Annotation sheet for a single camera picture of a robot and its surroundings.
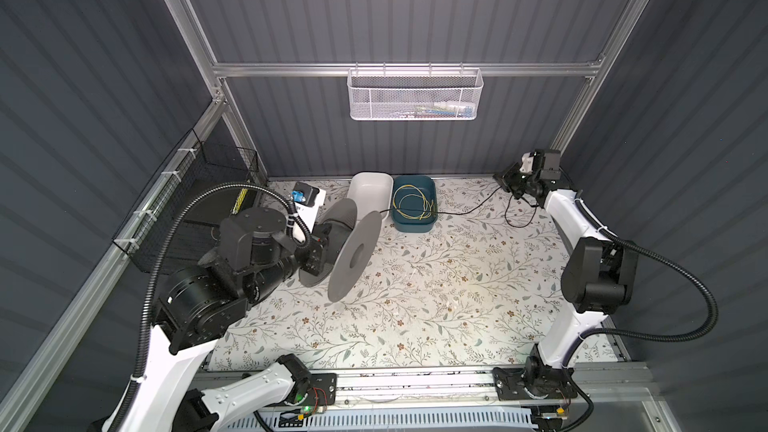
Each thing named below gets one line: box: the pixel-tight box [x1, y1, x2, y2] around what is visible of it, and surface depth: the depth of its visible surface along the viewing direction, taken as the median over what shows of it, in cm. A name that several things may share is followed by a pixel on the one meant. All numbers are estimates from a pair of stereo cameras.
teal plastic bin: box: [392, 175, 438, 233], surface depth 113 cm
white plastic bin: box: [347, 171, 394, 222], surface depth 117 cm
